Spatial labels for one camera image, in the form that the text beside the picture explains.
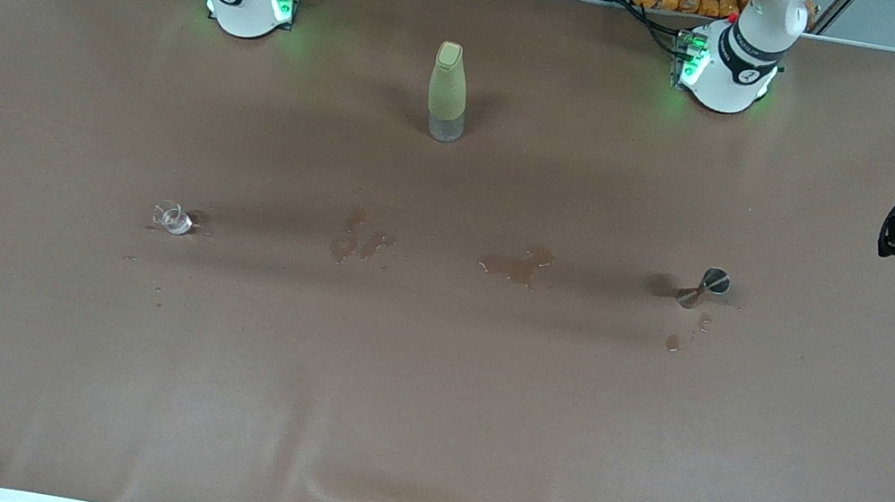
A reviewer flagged steel jigger cup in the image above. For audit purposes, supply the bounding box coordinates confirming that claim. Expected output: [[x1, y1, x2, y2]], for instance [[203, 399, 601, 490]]
[[674, 262, 734, 316]]

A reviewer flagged clear glass measuring beaker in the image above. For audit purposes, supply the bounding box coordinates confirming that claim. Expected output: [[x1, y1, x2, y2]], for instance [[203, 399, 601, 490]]
[[149, 199, 196, 238]]

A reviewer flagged yellow-green bottle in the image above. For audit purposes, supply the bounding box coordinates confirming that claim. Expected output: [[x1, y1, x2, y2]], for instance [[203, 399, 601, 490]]
[[420, 39, 479, 146]]

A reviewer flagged brown table cloth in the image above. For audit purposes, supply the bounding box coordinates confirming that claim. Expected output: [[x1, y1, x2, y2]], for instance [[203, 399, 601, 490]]
[[0, 0, 895, 502]]

